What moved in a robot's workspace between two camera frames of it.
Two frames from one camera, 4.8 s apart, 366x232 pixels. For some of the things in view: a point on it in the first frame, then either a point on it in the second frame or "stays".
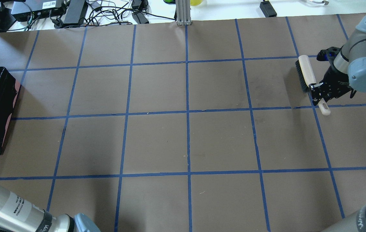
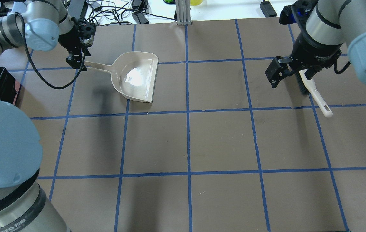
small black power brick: (268, 9) stays
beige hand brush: (306, 77) stays
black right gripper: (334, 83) to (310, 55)
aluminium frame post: (183, 12) stays
